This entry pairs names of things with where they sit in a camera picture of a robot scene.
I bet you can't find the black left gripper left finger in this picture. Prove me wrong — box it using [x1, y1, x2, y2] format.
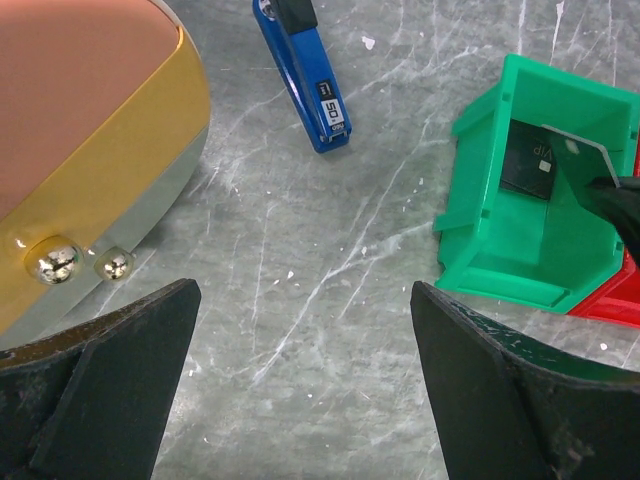
[1, 279, 201, 479]

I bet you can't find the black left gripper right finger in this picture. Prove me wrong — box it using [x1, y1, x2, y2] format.
[410, 281, 639, 479]

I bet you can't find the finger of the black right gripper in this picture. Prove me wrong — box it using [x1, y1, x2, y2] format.
[586, 177, 639, 266]

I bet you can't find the black VIP card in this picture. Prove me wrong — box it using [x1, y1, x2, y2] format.
[500, 120, 556, 201]
[542, 124, 620, 220]

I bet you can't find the green plastic bin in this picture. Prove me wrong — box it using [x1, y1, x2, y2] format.
[434, 54, 639, 314]

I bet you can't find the white drum with orange lid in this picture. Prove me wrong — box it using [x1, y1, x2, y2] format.
[1, 1, 211, 349]

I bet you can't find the red middle plastic bin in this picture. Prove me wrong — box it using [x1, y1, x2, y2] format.
[567, 119, 640, 331]

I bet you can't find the blue stapler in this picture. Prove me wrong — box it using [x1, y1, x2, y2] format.
[252, 0, 352, 153]

